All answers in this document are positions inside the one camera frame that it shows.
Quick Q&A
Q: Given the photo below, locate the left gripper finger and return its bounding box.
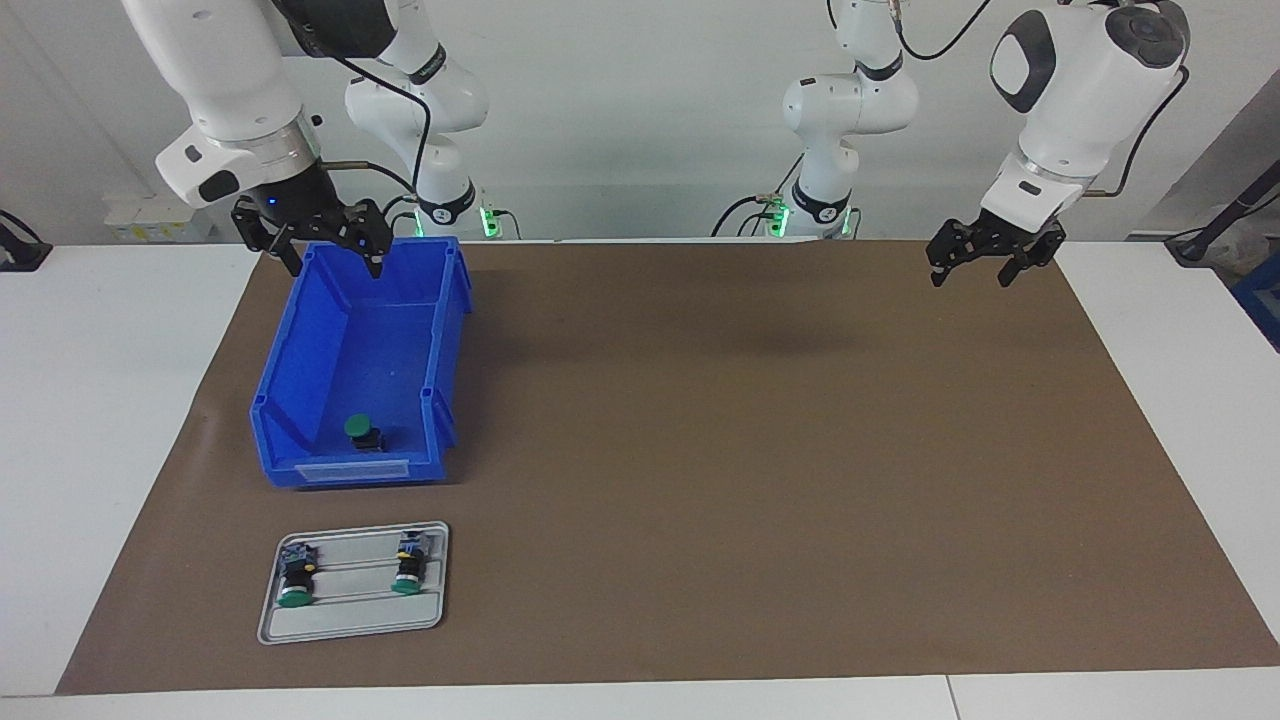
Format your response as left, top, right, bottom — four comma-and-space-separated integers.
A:
997, 222, 1068, 289
925, 220, 979, 289

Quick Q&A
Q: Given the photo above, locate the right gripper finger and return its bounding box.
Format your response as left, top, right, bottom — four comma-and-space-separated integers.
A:
231, 198, 304, 279
330, 198, 393, 281

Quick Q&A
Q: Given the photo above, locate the blue plastic storage bin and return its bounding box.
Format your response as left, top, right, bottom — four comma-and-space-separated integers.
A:
248, 236, 473, 491

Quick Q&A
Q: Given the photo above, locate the white cardboard box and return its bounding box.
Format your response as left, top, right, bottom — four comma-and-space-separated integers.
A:
103, 193, 216, 244

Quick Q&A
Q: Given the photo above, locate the clear plastic bag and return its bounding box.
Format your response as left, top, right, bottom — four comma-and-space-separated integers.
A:
1205, 222, 1271, 276

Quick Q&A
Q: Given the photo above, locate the black stand pole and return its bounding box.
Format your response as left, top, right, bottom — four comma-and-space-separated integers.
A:
1165, 160, 1280, 266

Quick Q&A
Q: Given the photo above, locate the blue crate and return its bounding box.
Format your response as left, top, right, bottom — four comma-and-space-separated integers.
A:
1232, 250, 1280, 351

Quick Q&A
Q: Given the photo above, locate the black table clamp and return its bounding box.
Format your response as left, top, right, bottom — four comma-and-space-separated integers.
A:
0, 210, 53, 273

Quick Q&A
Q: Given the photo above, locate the grey metal tray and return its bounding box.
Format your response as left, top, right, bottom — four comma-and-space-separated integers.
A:
257, 521, 451, 646

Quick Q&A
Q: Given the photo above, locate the brown table mat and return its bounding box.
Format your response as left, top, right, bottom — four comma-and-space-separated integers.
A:
55, 238, 1280, 696

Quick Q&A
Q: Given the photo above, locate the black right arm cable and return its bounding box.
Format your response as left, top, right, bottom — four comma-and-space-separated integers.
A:
270, 0, 433, 236

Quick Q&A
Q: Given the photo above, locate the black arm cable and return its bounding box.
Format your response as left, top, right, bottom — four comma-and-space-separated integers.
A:
890, 0, 1191, 196
270, 0, 433, 236

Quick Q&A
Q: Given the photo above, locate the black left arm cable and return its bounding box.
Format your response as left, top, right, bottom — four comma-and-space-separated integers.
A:
890, 0, 1191, 196

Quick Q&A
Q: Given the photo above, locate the black base cable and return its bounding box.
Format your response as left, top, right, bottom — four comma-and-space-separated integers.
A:
710, 150, 809, 239

